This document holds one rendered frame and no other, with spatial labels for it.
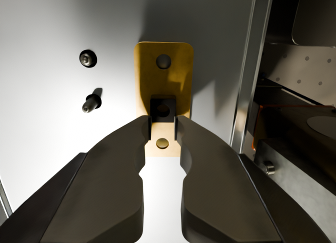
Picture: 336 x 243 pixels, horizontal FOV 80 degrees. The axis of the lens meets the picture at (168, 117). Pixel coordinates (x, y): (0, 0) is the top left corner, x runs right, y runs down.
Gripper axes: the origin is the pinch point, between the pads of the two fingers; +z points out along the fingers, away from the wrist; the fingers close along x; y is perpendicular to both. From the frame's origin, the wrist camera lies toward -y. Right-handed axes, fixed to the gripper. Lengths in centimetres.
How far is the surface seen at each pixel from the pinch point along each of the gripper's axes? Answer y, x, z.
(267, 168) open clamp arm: 5.3, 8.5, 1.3
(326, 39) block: -4.2, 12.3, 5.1
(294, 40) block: -4.1, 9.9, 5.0
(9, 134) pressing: 2.8, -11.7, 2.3
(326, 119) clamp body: 3.1, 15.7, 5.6
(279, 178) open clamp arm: 5.6, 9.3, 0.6
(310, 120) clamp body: 3.0, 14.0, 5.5
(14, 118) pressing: 1.5, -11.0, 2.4
